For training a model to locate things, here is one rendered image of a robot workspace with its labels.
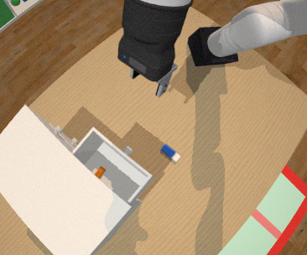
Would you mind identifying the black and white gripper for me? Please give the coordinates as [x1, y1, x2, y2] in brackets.
[117, 0, 193, 97]

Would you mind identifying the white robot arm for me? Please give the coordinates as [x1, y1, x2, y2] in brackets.
[207, 0, 307, 57]

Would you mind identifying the blue and white eraser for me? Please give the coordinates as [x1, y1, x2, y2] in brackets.
[161, 144, 180, 162]

